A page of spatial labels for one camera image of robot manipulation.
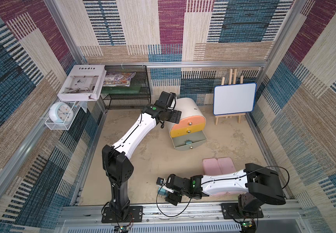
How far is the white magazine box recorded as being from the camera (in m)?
0.71

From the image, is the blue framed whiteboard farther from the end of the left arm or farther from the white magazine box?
the white magazine box

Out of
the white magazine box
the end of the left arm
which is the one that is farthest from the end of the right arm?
the white magazine box

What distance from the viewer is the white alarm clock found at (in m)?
0.63

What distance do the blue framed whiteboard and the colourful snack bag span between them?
1.84 feet
